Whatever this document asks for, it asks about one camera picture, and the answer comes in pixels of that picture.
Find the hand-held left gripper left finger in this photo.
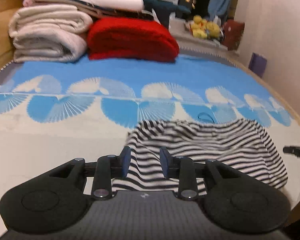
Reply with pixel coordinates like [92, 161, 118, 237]
[49, 146, 132, 201]

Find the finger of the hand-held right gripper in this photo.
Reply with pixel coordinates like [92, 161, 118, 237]
[282, 145, 300, 159]

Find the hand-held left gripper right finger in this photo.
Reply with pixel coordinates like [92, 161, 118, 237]
[159, 147, 237, 201]

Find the black white striped shirt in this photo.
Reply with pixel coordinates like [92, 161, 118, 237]
[112, 119, 289, 198]

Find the blue white patterned bed blanket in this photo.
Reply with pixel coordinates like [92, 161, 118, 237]
[0, 47, 300, 240]

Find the purple box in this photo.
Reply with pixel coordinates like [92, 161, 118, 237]
[248, 52, 268, 78]

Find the red folded blanket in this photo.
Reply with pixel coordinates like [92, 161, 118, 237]
[87, 17, 180, 63]

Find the dark red bag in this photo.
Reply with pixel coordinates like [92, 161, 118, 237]
[222, 19, 245, 51]

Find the yellow plush toy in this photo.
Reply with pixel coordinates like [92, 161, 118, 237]
[206, 21, 222, 40]
[191, 29, 207, 39]
[192, 15, 207, 29]

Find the beige folded quilt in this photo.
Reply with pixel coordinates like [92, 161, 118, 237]
[8, 4, 93, 63]

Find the dark teal cloth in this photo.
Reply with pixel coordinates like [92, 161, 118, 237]
[82, 0, 192, 29]

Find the white folded cloth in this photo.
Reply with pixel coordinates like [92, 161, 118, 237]
[69, 0, 144, 12]

